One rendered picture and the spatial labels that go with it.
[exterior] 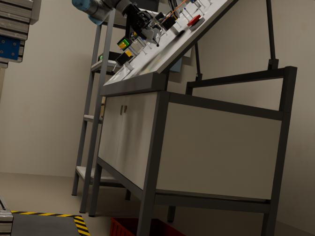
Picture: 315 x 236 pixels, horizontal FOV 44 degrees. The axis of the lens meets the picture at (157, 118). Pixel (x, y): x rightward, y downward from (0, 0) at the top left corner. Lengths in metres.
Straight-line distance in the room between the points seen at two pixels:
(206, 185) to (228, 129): 0.24
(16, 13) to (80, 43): 2.47
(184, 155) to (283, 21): 2.55
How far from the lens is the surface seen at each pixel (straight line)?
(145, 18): 1.87
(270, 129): 1.73
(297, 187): 3.48
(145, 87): 1.58
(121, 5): 1.90
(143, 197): 1.55
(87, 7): 1.85
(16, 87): 4.02
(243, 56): 4.21
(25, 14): 1.77
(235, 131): 1.65
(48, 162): 4.13
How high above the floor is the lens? 0.67
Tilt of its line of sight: 1 degrees up
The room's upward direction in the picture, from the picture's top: 8 degrees clockwise
